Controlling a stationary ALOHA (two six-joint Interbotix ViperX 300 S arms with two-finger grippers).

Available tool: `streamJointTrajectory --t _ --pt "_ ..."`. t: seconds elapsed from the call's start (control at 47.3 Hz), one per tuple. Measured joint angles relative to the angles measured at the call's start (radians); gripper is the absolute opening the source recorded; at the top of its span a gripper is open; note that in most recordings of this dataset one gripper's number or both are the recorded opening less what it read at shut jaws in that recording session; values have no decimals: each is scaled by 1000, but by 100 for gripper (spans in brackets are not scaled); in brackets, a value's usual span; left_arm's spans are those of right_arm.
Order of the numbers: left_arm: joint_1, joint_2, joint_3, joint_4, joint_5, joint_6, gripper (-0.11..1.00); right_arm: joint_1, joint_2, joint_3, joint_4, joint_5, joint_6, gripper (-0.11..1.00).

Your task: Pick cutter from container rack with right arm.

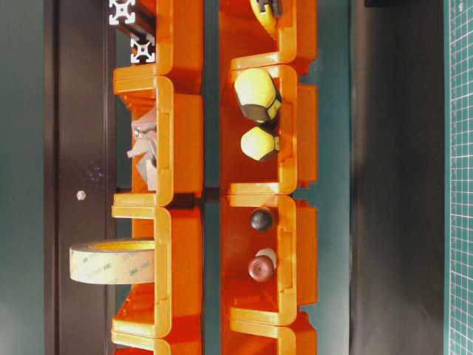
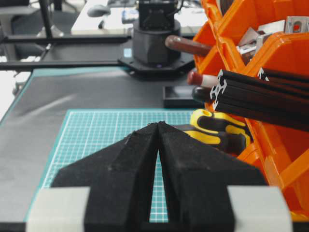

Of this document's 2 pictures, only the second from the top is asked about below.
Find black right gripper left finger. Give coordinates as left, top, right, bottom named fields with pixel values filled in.
left=51, top=123, right=158, bottom=232

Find green cutting mat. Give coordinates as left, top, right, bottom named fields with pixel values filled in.
left=24, top=108, right=201, bottom=223

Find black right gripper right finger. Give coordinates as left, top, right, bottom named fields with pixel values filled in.
left=158, top=122, right=267, bottom=232

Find silver metal corner brackets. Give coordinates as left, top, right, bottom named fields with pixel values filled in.
left=236, top=16, right=309, bottom=64

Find yellow black screwdriver long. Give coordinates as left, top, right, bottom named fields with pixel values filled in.
left=190, top=109, right=250, bottom=135

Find black aluminium extrusion long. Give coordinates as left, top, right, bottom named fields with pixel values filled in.
left=210, top=70, right=309, bottom=131

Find orange container rack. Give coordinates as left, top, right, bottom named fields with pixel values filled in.
left=194, top=0, right=309, bottom=222

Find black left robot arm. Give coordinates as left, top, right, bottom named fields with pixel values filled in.
left=51, top=1, right=181, bottom=232

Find yellow black screwdriver short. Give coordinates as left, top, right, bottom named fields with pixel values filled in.
left=183, top=129, right=247, bottom=155

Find black tray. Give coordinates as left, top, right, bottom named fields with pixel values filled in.
left=163, top=86, right=204, bottom=108

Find black marker pen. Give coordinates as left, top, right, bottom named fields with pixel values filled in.
left=192, top=86, right=212, bottom=103

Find black aluminium extrusion short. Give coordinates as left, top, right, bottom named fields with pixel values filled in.
left=258, top=68, right=309, bottom=83

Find white bottle red cap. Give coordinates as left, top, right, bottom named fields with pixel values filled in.
left=187, top=71, right=218, bottom=87

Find brown wooden handle tool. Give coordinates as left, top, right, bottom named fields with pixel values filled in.
left=165, top=35, right=212, bottom=57

